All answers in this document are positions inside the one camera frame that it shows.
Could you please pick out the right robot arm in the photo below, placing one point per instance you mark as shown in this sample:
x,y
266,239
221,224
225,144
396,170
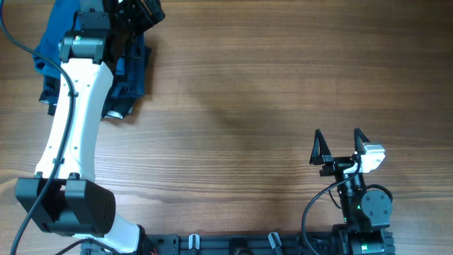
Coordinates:
x,y
366,208

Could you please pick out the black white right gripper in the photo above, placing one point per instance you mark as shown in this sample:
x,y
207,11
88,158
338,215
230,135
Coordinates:
x,y
335,164

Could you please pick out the folded dark blue garment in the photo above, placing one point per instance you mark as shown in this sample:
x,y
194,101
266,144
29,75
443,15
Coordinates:
x,y
132,65

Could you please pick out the blue polo shirt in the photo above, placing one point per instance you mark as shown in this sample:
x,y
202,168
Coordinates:
x,y
53,42

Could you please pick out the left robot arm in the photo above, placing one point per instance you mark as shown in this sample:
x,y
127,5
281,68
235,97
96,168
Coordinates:
x,y
62,197

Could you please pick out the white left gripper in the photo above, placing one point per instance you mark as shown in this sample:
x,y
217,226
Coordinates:
x,y
144,22

